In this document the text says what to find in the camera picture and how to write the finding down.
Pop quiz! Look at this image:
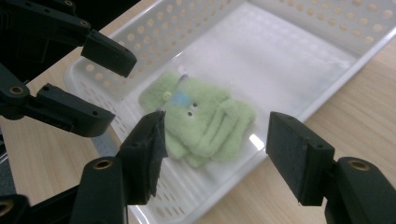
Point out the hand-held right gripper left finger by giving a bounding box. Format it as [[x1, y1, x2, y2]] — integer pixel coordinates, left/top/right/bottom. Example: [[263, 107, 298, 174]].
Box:
[[69, 110, 169, 224]]

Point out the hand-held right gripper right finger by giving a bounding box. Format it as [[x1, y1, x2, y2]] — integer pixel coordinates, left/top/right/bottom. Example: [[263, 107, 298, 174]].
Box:
[[265, 111, 396, 224]]

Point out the plain green fuzzy glove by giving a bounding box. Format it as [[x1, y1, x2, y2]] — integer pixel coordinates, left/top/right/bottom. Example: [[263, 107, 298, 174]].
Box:
[[164, 133, 226, 170]]

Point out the green glove with blue patch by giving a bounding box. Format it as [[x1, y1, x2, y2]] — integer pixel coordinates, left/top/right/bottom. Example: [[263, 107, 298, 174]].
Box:
[[138, 70, 257, 162]]

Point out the white perforated plastic basket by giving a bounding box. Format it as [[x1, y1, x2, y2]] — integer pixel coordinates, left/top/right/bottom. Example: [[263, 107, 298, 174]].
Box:
[[64, 0, 396, 224]]

